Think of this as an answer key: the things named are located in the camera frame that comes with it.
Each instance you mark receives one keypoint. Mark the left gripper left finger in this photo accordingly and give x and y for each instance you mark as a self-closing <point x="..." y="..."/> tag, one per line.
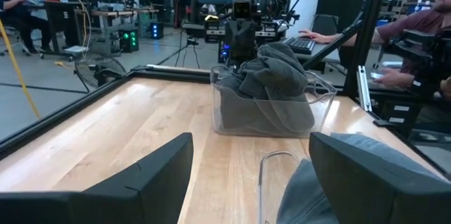
<point x="141" y="188"/>

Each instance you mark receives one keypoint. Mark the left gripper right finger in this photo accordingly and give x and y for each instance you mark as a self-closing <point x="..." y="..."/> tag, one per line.
<point x="370" y="188"/>

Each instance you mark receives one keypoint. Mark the blue-grey baseball cap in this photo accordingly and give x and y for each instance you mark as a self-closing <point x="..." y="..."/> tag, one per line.
<point x="303" y="196"/>

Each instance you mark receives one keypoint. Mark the clear plastic bin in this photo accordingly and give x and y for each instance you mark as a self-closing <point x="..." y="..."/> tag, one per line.
<point x="324" y="111"/>
<point x="260" y="188"/>

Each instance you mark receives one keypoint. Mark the keyboard with colourful keys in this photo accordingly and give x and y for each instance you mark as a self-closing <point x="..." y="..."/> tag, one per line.
<point x="299" y="45"/>

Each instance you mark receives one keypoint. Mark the person's hand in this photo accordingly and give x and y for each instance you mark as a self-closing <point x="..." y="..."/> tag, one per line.
<point x="315" y="36"/>
<point x="393" y="79"/>

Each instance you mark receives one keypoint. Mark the black drawer cabinet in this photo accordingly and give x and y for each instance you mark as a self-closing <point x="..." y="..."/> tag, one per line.
<point x="387" y="115"/>

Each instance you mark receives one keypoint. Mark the grey desk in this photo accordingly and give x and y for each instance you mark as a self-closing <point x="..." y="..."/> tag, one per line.
<point x="324" y="53"/>

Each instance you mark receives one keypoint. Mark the black box blue lights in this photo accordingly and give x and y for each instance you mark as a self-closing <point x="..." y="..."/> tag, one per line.
<point x="156" y="30"/>

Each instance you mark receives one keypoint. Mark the silver metal plate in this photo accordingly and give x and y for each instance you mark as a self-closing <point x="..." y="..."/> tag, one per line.
<point x="363" y="88"/>

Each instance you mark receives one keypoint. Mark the black room divider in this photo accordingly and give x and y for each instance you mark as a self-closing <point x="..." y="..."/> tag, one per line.
<point x="338" y="2"/>

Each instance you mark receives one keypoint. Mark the black computer green lights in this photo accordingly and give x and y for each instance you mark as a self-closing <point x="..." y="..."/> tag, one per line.
<point x="128" y="41"/>

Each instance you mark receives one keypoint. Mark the black floor fan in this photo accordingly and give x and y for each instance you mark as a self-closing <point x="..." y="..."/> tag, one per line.
<point x="102" y="72"/>

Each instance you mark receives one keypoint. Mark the wooden workbench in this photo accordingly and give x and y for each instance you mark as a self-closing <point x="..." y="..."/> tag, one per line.
<point x="116" y="12"/>

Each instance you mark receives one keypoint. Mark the black device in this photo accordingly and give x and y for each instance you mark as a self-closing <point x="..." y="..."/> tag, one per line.
<point x="423" y="58"/>

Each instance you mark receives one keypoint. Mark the black desk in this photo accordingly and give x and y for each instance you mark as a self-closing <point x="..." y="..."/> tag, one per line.
<point x="63" y="16"/>

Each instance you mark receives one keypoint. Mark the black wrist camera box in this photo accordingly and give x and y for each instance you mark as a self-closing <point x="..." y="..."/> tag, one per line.
<point x="242" y="10"/>

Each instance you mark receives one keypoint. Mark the black aluminium table frame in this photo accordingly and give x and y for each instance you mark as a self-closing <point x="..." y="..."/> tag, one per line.
<point x="366" y="23"/>

